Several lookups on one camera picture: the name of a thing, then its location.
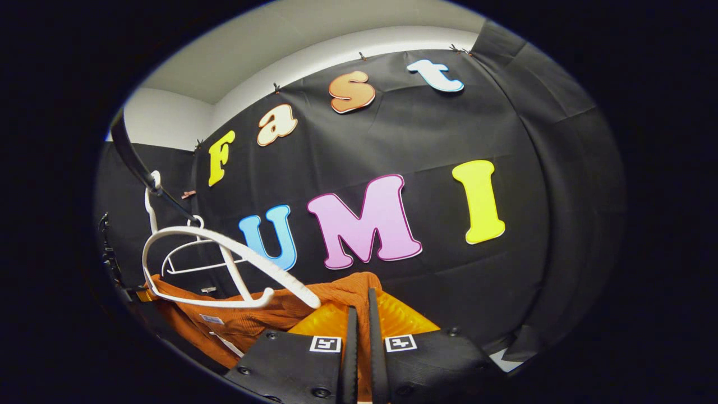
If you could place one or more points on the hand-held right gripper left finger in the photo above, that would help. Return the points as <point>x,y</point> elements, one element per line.
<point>286,365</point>

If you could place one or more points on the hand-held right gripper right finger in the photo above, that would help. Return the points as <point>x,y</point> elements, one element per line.
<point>432,365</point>

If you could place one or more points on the black clothes rail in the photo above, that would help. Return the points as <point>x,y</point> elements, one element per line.
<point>132,160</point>

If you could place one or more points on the white plastic hanger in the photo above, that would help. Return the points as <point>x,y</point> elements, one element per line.
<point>280,276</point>
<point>196,269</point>

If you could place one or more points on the rust orange jacket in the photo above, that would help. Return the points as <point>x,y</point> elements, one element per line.
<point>247,324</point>

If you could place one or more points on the black backdrop cloth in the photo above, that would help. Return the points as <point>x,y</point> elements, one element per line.
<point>533,140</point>

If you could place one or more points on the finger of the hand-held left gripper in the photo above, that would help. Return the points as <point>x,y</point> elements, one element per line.
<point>128,294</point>

